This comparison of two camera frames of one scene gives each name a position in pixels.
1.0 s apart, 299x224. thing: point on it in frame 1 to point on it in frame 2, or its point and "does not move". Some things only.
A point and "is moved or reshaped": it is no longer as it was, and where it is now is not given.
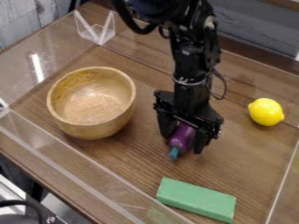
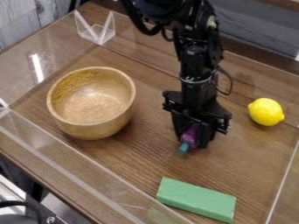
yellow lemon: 266,111 does not move
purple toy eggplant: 182,140 is moved or reshaped
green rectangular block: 199,199 does not move
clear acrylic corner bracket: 96,32 does not move
